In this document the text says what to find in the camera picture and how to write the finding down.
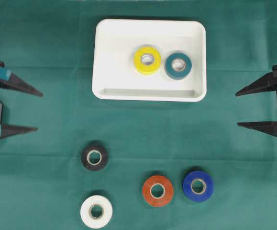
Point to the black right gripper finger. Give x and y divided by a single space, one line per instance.
268 127
266 83

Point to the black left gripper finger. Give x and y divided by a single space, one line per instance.
11 130
9 80

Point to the green tape roll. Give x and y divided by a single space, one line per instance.
178 66

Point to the yellow tape roll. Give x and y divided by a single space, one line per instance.
147 60

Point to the black tape roll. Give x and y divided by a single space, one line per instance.
94 157

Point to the blue tape roll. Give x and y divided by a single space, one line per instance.
198 186

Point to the white tape roll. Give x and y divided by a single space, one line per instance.
96 212

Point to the white plastic tray case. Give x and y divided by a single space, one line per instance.
115 76

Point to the red tape roll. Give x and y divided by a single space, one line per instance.
157 191

